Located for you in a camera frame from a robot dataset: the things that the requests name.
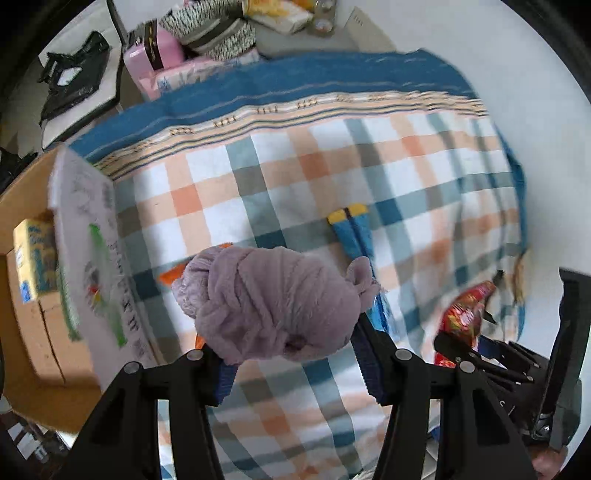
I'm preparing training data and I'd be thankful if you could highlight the blue yellow tube packet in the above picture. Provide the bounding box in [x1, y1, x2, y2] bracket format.
[326, 205, 389, 332]

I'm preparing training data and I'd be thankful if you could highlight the white board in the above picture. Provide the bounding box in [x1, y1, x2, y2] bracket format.
[38, 28, 123, 151]

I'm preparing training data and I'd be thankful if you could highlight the pink tissue pack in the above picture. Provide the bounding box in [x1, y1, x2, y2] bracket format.
[137, 47, 262, 101]

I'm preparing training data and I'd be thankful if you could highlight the yellow printed carton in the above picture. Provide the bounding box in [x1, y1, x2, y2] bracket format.
[12, 217, 59, 304]

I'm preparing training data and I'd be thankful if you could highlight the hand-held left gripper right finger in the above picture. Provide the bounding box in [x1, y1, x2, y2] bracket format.
[352, 313, 539, 480]

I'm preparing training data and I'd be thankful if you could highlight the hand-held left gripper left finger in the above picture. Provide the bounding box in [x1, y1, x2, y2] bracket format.
[60, 349, 241, 480]

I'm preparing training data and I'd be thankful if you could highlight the black and white patterned pouch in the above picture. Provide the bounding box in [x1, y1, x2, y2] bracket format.
[158, 0, 257, 62]

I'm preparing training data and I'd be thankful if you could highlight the white and yellow package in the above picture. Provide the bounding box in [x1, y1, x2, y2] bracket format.
[242, 0, 315, 34]

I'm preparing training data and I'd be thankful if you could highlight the black plastic bag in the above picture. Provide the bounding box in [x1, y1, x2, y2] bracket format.
[37, 30, 112, 126]

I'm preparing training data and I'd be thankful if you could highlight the pink box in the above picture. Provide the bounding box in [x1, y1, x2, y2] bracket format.
[122, 19, 186, 78]

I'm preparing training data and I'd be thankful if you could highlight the cardboard box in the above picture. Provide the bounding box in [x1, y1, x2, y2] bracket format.
[0, 147, 117, 435]

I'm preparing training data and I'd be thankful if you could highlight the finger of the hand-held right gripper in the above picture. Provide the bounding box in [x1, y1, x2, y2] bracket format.
[433, 331, 533, 385]
[479, 338, 549, 371]

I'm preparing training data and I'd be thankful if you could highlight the lavender fuzzy sock bundle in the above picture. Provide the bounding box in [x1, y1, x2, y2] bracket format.
[172, 246, 382, 366]

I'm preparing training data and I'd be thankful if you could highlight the plaid blanket with blue border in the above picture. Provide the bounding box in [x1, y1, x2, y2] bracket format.
[68, 48, 529, 480]

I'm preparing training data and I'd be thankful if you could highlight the white printed plastic bag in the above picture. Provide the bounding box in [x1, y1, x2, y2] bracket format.
[48, 147, 160, 370]

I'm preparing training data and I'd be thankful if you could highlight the orange packet under cloth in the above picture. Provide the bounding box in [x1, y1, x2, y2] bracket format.
[158, 242, 232, 286]

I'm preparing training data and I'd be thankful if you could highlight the red snack packet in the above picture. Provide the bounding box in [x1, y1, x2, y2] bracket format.
[435, 280, 498, 367]

